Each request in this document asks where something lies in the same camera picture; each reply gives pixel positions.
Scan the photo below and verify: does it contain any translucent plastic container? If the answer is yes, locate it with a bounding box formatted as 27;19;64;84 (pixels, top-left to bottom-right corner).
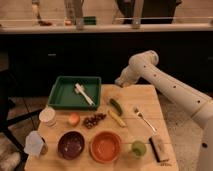
24;131;48;157

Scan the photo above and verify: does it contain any orange bowl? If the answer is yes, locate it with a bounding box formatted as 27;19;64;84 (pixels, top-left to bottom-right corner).
89;131;121;164

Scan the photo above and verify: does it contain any red grapes bunch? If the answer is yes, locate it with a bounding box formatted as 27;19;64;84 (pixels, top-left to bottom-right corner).
83;113;106;129

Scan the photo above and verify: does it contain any silver fork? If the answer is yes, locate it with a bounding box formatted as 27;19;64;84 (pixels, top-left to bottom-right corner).
133;107;157;133

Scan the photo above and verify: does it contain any wooden table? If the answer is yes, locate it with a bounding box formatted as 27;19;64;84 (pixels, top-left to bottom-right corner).
25;85;179;171

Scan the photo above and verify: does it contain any dark background cabinet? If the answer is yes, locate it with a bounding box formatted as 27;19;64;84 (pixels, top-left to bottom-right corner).
0;31;213;96

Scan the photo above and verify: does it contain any green plastic tray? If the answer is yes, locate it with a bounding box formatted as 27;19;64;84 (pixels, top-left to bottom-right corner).
48;76;101;110

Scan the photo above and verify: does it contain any black scrub brush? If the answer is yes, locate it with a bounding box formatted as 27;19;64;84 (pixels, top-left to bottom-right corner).
149;135;169;163

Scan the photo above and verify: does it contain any purple bowl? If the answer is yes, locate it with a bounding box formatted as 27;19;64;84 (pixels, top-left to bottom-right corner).
57;131;85;160

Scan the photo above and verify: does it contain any green cucumber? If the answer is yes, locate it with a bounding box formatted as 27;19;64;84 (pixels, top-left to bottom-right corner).
109;98;123;116

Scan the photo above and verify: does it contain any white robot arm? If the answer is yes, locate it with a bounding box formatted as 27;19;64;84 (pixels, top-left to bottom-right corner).
115;50;213;171

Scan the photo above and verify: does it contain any yellow banana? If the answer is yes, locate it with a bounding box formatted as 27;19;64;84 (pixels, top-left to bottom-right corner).
108;110;126;127

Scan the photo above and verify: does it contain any orange peach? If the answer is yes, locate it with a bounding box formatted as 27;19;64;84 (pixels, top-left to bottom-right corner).
68;113;80;127

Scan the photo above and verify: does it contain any green cup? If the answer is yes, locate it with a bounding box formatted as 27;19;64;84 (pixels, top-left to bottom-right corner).
131;140;147;158

